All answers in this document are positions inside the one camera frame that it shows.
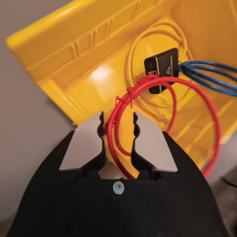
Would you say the yellow ethernet cable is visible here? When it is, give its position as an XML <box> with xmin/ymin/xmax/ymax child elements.
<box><xmin>125</xmin><ymin>20</ymin><xmax>194</xmax><ymax>125</ymax></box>

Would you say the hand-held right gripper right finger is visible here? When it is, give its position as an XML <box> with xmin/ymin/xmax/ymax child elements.
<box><xmin>131</xmin><ymin>111</ymin><xmax>178</xmax><ymax>172</ymax></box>

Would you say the blue ethernet cable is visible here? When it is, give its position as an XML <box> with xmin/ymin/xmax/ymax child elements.
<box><xmin>178</xmin><ymin>60</ymin><xmax>237</xmax><ymax>97</ymax></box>

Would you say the black ethernet splitter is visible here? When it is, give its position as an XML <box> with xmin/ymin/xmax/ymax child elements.
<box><xmin>144</xmin><ymin>48</ymin><xmax>179</xmax><ymax>95</ymax></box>

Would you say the red ethernet cable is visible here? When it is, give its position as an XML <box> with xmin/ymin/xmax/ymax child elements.
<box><xmin>104</xmin><ymin>73</ymin><xmax>222</xmax><ymax>180</ymax></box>

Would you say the large yellow storage bin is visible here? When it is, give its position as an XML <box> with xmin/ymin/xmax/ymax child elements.
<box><xmin>6</xmin><ymin>0</ymin><xmax>237</xmax><ymax>168</ymax></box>

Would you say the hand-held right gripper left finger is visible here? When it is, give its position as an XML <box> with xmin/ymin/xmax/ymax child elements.
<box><xmin>59</xmin><ymin>111</ymin><xmax>106</xmax><ymax>173</ymax></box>

